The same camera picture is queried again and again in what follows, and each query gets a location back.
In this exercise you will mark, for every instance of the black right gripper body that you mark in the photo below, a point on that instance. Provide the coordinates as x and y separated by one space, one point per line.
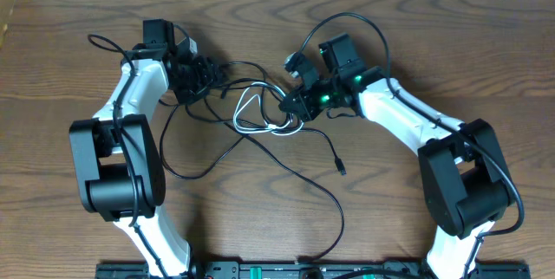
322 95

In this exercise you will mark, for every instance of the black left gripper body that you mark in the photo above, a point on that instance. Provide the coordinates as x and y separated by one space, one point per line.
196 77

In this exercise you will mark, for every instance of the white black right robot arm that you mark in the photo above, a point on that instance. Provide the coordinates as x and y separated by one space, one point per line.
466 184

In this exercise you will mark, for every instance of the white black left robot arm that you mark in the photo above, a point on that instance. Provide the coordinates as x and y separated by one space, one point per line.
118 167

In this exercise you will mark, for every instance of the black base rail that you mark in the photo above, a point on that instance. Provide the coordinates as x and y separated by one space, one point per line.
388 269

